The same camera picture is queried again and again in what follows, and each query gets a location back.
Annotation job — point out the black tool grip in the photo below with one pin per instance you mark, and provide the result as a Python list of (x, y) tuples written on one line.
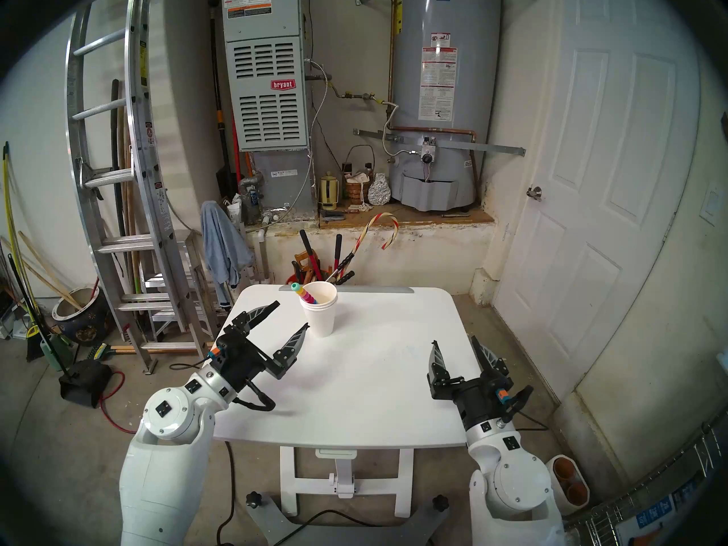
[(348, 277)]

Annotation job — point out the black dustpan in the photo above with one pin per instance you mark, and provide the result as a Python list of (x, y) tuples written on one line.
[(82, 383)]

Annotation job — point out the blue ceramic pot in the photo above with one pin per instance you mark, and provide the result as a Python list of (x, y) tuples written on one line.
[(85, 329)]

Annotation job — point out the grey water heater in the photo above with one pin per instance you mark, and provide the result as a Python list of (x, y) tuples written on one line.
[(472, 67)]

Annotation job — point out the white table leg frame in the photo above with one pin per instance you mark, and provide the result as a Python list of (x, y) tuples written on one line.
[(289, 482)]

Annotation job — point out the black pole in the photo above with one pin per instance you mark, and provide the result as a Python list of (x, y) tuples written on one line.
[(115, 141)]

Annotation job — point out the striped candy cane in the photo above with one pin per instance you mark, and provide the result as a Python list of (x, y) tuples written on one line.
[(355, 244)]

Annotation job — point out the wooden platform board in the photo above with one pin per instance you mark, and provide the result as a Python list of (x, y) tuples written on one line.
[(426, 216)]

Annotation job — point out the white pvc pipe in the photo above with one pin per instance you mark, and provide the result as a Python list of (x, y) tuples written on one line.
[(263, 255)]

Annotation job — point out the green watering can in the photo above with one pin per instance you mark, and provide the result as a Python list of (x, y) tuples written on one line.
[(57, 354)]

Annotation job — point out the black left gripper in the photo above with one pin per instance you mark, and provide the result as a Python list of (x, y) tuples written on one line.
[(239, 360)]

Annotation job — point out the corrugated steel flex pipe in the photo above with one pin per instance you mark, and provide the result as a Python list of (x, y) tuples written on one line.
[(327, 83)]

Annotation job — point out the silver door knob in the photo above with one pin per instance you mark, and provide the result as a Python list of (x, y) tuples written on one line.
[(534, 193)]

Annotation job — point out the black base knob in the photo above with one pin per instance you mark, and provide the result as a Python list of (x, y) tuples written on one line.
[(440, 503), (253, 500)]

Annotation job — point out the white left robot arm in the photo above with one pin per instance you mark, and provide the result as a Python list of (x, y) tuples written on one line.
[(170, 476)]

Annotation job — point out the brass gas pipe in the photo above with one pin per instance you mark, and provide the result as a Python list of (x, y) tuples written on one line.
[(355, 95)]

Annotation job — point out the foil wrapped bundle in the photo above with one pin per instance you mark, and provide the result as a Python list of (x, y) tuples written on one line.
[(379, 191)]

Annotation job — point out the blue cloth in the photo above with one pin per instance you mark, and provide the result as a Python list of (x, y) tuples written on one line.
[(222, 243)]

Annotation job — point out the grey table base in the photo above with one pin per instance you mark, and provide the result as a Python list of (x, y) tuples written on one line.
[(267, 522)]

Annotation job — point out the multicolour beaded stick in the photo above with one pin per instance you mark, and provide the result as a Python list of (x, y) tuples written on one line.
[(306, 295)]

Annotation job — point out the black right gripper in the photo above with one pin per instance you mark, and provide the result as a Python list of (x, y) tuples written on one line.
[(475, 397)]

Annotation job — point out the aluminium extension ladder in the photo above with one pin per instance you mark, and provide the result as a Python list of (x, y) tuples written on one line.
[(139, 95)]

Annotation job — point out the aluminium step ladder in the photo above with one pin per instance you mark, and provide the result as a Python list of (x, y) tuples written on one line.
[(170, 280)]

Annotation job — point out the grey bryant furnace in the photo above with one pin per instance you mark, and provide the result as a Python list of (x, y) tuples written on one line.
[(267, 95)]

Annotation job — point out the white panel door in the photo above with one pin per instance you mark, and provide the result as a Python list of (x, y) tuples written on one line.
[(597, 152)]

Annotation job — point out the white paper cup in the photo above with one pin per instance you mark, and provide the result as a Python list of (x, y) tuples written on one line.
[(319, 326), (323, 293), (319, 308)]

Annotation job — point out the yellow green scrub brush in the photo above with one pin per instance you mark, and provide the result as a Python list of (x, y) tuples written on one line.
[(102, 351)]

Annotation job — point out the blue printed box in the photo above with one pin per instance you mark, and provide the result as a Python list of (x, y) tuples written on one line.
[(654, 513)]

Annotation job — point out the wicker basket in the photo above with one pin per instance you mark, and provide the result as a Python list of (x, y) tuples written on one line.
[(358, 193)]

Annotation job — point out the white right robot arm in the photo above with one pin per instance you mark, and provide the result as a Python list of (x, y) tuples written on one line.
[(512, 493)]

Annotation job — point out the white light switch plate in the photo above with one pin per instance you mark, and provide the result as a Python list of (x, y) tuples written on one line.
[(712, 206)]

